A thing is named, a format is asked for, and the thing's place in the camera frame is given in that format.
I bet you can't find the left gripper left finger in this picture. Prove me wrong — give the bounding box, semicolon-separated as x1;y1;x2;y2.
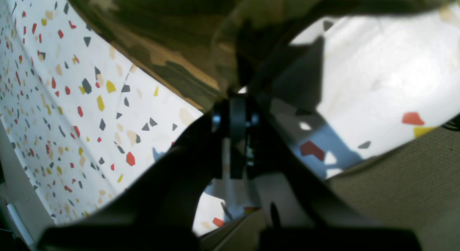
38;112;229;251

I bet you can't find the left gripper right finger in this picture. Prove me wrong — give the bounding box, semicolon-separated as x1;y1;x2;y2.
230;96;421;251

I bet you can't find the camouflage T-shirt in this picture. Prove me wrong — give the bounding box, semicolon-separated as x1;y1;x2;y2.
68;0;455;111

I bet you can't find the terrazzo pattern tablecloth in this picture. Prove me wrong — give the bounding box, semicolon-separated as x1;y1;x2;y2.
1;0;459;224

